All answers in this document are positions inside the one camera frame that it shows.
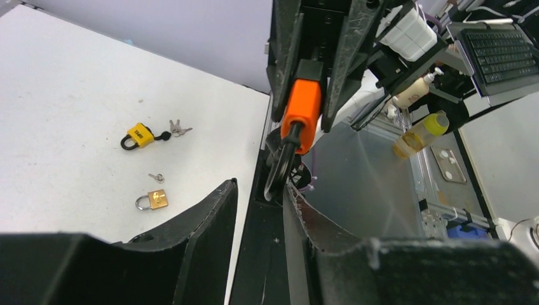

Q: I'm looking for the silver key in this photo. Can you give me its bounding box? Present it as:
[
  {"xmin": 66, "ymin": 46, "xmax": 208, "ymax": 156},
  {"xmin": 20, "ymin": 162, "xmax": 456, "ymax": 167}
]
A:
[{"xmin": 154, "ymin": 119, "xmax": 193, "ymax": 141}]

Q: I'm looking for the yellow capped clear bottle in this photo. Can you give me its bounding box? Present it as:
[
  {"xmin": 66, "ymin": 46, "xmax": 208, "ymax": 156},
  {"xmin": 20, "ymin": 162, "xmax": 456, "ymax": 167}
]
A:
[{"xmin": 392, "ymin": 111, "xmax": 450, "ymax": 159}]

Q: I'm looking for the yellow padlock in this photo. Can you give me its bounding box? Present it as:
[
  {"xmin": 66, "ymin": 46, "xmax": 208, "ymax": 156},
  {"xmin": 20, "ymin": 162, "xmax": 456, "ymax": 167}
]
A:
[{"xmin": 120, "ymin": 123, "xmax": 155, "ymax": 151}]

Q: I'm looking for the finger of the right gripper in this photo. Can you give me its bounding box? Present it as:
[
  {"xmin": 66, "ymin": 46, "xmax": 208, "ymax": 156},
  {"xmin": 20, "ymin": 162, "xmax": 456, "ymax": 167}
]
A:
[
  {"xmin": 321, "ymin": 1, "xmax": 386, "ymax": 133},
  {"xmin": 266, "ymin": 1, "xmax": 303, "ymax": 122}
]

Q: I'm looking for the brass padlock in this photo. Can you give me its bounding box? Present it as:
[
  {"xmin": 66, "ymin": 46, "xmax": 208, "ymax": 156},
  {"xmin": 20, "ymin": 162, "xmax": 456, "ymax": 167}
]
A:
[{"xmin": 135, "ymin": 189, "xmax": 168, "ymax": 211}]

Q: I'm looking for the orange padlock with key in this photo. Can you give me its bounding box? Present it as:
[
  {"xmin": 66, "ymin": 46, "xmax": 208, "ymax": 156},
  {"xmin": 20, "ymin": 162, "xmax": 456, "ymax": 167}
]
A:
[{"xmin": 264, "ymin": 59, "xmax": 324, "ymax": 201}]

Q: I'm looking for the black computer keyboard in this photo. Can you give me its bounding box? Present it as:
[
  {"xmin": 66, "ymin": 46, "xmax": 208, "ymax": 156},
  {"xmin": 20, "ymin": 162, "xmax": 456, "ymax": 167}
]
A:
[{"xmin": 457, "ymin": 29, "xmax": 538, "ymax": 96}]

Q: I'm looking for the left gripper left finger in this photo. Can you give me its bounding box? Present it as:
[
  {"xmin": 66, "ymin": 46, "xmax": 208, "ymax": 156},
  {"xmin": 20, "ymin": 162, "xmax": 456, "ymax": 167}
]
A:
[{"xmin": 111, "ymin": 178, "xmax": 238, "ymax": 304}]

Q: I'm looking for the white pump lotion bottle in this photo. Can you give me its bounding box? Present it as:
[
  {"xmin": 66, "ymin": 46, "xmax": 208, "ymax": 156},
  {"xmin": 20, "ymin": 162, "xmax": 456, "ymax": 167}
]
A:
[{"xmin": 392, "ymin": 67, "xmax": 444, "ymax": 109}]

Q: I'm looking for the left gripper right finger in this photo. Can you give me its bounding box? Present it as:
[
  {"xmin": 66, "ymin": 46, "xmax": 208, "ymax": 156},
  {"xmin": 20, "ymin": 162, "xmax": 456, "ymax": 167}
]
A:
[{"xmin": 283, "ymin": 184, "xmax": 375, "ymax": 304}]

